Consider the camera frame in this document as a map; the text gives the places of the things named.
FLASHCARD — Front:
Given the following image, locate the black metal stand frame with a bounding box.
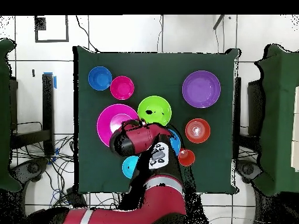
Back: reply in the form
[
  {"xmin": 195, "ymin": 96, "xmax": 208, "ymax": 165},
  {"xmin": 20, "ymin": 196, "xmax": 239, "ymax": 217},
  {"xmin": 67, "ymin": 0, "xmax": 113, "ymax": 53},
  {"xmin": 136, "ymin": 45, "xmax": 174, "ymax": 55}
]
[{"xmin": 10, "ymin": 73, "xmax": 55, "ymax": 156}]

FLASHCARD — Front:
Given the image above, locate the small dark blue bowl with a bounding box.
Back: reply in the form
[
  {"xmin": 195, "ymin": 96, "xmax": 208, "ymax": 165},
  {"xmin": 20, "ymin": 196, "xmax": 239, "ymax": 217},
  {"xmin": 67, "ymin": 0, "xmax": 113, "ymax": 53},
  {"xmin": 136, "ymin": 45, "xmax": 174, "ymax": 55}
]
[{"xmin": 88, "ymin": 66, "xmax": 113, "ymax": 91}]

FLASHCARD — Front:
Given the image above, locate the green bowl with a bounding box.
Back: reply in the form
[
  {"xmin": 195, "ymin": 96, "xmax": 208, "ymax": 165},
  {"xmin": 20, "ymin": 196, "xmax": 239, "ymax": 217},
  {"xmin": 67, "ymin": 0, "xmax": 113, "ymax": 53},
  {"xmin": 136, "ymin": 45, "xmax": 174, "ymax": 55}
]
[{"xmin": 137, "ymin": 95, "xmax": 173, "ymax": 127}]

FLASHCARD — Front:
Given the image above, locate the black power brick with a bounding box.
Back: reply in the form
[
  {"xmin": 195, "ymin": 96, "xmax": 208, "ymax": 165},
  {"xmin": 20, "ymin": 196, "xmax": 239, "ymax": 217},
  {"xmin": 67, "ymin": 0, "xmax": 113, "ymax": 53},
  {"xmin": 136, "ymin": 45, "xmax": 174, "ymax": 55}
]
[{"xmin": 66, "ymin": 187, "xmax": 88, "ymax": 208}]

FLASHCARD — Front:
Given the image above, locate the small ribbed cyan bowl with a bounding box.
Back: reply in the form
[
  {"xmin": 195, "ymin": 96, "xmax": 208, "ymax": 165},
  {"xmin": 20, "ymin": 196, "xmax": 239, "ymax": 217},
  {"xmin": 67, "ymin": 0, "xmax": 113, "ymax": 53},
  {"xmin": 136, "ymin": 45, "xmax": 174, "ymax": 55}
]
[{"xmin": 121, "ymin": 155, "xmax": 140, "ymax": 180}]

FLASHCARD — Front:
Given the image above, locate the black floor stand base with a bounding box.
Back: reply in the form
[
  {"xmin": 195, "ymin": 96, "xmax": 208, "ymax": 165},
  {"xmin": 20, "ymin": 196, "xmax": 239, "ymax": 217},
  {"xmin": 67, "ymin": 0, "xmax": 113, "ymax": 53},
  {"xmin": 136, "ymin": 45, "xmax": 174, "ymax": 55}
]
[
  {"xmin": 9, "ymin": 157, "xmax": 50, "ymax": 185},
  {"xmin": 234, "ymin": 159, "xmax": 263, "ymax": 184}
]

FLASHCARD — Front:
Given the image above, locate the white box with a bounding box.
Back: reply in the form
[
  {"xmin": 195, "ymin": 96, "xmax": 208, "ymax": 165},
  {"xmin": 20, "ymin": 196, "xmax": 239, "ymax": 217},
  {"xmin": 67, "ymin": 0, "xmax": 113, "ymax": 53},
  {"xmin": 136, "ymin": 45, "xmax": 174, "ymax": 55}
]
[{"xmin": 290, "ymin": 85, "xmax": 299, "ymax": 173}]

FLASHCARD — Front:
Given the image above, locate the orange cup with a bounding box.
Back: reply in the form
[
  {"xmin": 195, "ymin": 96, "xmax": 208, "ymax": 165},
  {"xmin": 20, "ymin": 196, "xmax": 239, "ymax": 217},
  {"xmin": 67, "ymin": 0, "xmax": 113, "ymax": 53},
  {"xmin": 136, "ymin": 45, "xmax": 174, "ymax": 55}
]
[{"xmin": 178, "ymin": 148, "xmax": 196, "ymax": 167}]

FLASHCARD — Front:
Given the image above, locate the large light blue bowl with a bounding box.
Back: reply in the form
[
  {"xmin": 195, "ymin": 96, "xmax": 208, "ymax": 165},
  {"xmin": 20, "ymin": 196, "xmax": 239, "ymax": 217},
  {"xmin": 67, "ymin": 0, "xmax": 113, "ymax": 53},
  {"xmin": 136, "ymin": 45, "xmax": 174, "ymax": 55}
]
[{"xmin": 168, "ymin": 128, "xmax": 182, "ymax": 156}]

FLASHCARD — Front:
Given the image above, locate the large pink bowl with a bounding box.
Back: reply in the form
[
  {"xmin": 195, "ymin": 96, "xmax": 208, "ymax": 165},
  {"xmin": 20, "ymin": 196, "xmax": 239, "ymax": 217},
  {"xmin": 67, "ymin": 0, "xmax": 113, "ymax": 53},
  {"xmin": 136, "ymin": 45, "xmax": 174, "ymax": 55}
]
[{"xmin": 96, "ymin": 103, "xmax": 140, "ymax": 148}]

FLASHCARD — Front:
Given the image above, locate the dark green tablecloth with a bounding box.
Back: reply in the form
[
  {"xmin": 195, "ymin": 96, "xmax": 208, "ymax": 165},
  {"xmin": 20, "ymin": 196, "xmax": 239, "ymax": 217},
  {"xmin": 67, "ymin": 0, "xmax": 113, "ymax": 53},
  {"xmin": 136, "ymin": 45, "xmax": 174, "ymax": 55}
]
[{"xmin": 73, "ymin": 45, "xmax": 240, "ymax": 194}]

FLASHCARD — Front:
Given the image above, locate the purple bowl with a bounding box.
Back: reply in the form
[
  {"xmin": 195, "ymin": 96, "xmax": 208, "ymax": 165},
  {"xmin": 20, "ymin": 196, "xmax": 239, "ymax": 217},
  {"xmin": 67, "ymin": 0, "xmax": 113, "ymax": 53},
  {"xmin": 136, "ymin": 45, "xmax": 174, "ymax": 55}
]
[{"xmin": 182, "ymin": 70, "xmax": 222, "ymax": 109}]

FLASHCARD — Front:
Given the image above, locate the green cloth side table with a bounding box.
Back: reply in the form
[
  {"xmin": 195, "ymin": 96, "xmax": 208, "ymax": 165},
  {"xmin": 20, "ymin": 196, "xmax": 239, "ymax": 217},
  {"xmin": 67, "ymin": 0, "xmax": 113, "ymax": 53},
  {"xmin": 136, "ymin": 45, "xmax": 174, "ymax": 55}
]
[
  {"xmin": 253, "ymin": 44, "xmax": 299, "ymax": 197},
  {"xmin": 0, "ymin": 38, "xmax": 23, "ymax": 193}
]

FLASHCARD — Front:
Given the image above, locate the orange bowl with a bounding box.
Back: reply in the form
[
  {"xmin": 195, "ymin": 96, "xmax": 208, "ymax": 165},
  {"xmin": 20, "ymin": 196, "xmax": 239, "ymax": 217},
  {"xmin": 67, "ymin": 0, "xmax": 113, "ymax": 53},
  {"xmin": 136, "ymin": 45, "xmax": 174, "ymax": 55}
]
[{"xmin": 185, "ymin": 118, "xmax": 211, "ymax": 144}]

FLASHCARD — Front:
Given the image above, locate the red bowl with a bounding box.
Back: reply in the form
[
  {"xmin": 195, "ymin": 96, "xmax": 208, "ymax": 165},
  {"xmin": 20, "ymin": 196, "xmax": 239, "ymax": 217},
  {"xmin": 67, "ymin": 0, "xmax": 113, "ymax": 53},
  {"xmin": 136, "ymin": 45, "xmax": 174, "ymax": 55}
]
[{"xmin": 110, "ymin": 75, "xmax": 135, "ymax": 100}]

